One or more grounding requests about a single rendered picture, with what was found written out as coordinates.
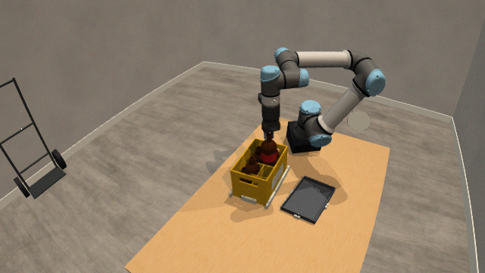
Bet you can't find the yellow crate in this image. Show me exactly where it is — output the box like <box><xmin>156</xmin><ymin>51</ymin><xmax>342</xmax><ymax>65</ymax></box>
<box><xmin>230</xmin><ymin>141</ymin><xmax>287</xmax><ymax>206</ymax></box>

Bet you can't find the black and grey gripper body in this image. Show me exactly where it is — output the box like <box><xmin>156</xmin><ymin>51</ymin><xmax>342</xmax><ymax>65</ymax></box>
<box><xmin>258</xmin><ymin>93</ymin><xmax>280</xmax><ymax>133</ymax></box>

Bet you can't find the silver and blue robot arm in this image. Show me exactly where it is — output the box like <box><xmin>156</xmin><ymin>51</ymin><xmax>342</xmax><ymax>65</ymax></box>
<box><xmin>260</xmin><ymin>48</ymin><xmax>386</xmax><ymax>147</ymax></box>

